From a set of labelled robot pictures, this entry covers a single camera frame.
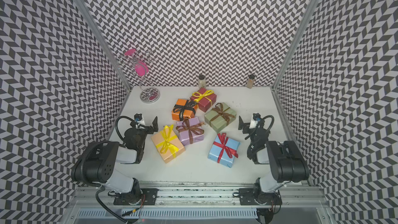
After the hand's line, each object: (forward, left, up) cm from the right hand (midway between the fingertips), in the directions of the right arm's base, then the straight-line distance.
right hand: (247, 117), depth 89 cm
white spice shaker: (+33, +28, -2) cm, 43 cm away
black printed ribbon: (+11, +35, -2) cm, 37 cm away
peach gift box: (-21, +44, -5) cm, 49 cm away
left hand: (+1, +58, 0) cm, 58 cm away
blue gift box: (-18, +15, -4) cm, 24 cm away
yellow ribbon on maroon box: (+21, +24, -1) cm, 32 cm away
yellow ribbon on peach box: (-8, +47, -4) cm, 48 cm away
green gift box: (+3, +16, -5) cm, 17 cm away
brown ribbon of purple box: (-5, +31, -3) cm, 31 cm away
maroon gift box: (+19, +25, -4) cm, 32 cm away
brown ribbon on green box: (+9, +16, -4) cm, 19 cm away
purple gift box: (-10, +37, -3) cm, 38 cm away
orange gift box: (+6, +36, -3) cm, 37 cm away
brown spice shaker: (+36, -9, -5) cm, 37 cm away
